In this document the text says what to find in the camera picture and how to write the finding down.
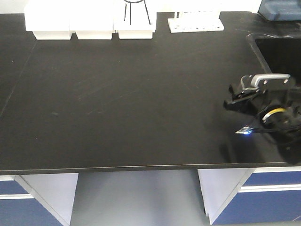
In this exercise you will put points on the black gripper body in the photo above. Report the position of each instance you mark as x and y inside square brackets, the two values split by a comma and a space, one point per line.
[264, 104]

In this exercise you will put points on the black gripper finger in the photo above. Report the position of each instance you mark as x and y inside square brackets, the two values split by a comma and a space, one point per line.
[239, 105]

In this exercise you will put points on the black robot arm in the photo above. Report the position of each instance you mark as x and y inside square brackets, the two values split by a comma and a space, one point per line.
[282, 129]

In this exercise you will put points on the right white storage bin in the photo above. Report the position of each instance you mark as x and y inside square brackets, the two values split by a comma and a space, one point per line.
[126, 31]

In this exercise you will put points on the white storage bin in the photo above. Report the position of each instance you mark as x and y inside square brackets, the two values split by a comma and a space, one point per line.
[92, 19]
[48, 19]
[126, 31]

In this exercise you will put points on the middle white storage bin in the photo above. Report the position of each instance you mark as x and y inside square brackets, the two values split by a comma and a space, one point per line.
[92, 19]

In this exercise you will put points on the left white storage bin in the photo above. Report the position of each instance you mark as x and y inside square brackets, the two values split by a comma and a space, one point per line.
[48, 19]

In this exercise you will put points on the black lab sink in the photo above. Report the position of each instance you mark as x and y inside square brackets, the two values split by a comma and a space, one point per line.
[276, 54]

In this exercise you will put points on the right blue white cabinet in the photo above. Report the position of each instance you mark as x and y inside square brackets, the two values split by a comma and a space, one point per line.
[251, 195]

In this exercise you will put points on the blue white cabinet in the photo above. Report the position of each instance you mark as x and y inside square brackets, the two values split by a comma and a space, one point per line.
[37, 200]
[251, 195]

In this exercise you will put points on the white test tube rack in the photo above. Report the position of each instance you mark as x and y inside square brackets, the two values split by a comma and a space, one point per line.
[195, 21]

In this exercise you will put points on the left blue white cabinet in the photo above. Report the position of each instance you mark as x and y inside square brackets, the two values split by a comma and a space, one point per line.
[37, 200]

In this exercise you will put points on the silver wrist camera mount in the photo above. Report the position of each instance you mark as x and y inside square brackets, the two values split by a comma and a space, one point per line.
[267, 81]

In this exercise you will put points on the black wire tripod stand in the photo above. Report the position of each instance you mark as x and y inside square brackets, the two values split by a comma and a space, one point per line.
[136, 12]

